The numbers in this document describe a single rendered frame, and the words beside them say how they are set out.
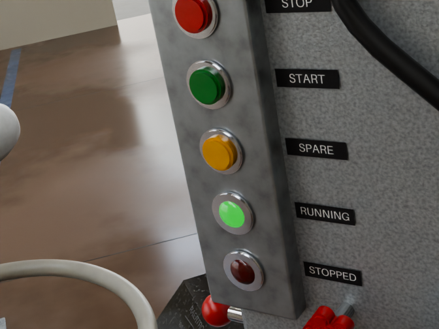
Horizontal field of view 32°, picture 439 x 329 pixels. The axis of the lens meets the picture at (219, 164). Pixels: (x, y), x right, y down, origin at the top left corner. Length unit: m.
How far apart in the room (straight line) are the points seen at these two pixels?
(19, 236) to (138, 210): 0.58
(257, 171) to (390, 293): 0.13
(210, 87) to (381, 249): 0.16
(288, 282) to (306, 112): 0.14
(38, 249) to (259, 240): 3.04
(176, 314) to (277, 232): 0.87
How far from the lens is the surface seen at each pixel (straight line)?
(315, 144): 0.52
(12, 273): 1.39
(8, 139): 1.35
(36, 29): 7.65
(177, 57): 0.53
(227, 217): 0.56
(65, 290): 3.19
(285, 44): 0.50
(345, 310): 0.58
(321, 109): 0.51
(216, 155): 0.54
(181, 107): 0.55
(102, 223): 3.64
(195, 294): 1.39
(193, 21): 0.50
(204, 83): 0.52
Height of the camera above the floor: 1.61
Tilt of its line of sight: 24 degrees down
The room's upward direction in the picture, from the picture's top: 11 degrees counter-clockwise
